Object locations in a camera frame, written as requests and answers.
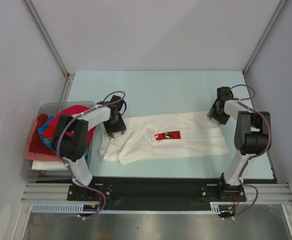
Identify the white slotted cable duct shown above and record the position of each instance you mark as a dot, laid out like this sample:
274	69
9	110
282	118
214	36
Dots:
89	208

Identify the aluminium frame post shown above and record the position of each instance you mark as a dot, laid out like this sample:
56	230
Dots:
265	34
68	76

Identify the blue t-shirt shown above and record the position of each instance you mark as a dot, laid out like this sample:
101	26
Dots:
47	141

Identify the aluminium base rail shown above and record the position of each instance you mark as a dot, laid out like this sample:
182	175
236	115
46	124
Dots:
266	215

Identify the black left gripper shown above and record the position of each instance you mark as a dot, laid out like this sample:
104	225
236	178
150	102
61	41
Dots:
121	126

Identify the magenta t-shirt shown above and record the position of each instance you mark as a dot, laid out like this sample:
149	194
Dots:
73	110

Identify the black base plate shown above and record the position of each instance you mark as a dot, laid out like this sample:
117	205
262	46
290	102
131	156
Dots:
146	193

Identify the clear plastic bin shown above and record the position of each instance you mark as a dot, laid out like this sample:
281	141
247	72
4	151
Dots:
50	109

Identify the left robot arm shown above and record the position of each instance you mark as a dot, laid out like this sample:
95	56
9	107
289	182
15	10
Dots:
70	138

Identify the right aluminium frame post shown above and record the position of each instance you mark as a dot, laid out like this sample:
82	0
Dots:
265	34

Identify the dark red folded t-shirt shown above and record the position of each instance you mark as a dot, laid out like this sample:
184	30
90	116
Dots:
36	145

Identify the pink folded t-shirt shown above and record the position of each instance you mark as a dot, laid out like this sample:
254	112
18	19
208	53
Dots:
38	156

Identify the left aluminium frame post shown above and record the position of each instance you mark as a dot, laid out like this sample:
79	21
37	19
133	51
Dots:
68	76

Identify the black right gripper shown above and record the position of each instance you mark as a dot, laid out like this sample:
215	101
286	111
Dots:
217	114

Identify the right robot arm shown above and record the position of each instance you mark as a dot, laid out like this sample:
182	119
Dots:
252	139

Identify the white folded t-shirt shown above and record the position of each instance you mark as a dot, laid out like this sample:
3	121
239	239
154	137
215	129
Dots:
48	166

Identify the white t-shirt with red print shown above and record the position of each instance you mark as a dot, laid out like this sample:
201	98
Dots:
164	136

